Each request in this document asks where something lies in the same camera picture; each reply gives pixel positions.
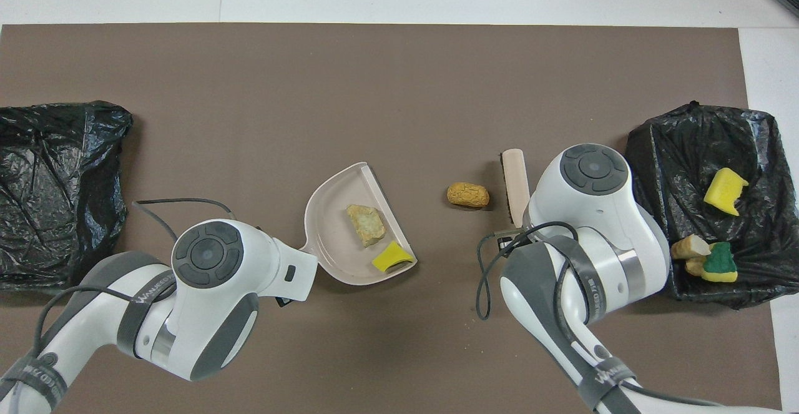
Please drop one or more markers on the brown potato shaped foam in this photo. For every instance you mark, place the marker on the brown potato shaped foam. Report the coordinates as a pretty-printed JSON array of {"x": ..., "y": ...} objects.
[{"x": 468, "y": 194}]

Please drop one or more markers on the black bag lined bin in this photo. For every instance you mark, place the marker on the black bag lined bin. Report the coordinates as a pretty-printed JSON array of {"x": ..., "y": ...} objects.
[
  {"x": 686, "y": 152},
  {"x": 62, "y": 226}
]

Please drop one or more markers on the beige plastic dustpan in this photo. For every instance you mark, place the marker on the beige plastic dustpan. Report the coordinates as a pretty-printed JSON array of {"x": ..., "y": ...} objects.
[{"x": 337, "y": 226}]

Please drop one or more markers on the yellow notched sponge piece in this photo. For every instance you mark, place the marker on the yellow notched sponge piece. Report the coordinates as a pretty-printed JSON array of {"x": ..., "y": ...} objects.
[{"x": 724, "y": 190}]

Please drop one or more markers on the yellow green-backed sponge piece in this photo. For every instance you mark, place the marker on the yellow green-backed sponge piece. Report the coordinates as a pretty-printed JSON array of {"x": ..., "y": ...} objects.
[{"x": 721, "y": 265}]

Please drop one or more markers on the pale angular foam chunk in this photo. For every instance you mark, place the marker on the pale angular foam chunk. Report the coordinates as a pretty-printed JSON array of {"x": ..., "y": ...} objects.
[{"x": 366, "y": 225}]

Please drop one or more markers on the pale beige sponge chunk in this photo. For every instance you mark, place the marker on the pale beige sponge chunk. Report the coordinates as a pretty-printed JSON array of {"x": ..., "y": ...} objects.
[{"x": 690, "y": 246}]

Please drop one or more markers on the small curved yellow sponge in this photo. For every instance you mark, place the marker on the small curved yellow sponge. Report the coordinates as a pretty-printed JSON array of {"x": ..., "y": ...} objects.
[{"x": 392, "y": 258}]

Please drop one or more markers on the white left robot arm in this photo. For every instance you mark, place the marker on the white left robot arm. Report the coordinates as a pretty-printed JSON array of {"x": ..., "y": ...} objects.
[{"x": 206, "y": 314}]

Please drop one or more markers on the beige hand brush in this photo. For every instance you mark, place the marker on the beige hand brush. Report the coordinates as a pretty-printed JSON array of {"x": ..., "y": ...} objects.
[{"x": 517, "y": 177}]

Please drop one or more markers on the orange striped sponge chunk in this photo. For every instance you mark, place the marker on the orange striped sponge chunk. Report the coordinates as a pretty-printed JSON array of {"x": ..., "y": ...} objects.
[{"x": 694, "y": 268}]

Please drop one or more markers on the brown table mat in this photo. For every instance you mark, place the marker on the brown table mat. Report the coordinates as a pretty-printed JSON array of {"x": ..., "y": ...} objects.
[{"x": 374, "y": 89}]

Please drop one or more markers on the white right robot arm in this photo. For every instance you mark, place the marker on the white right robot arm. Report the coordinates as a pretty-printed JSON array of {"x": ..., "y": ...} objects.
[{"x": 593, "y": 226}]

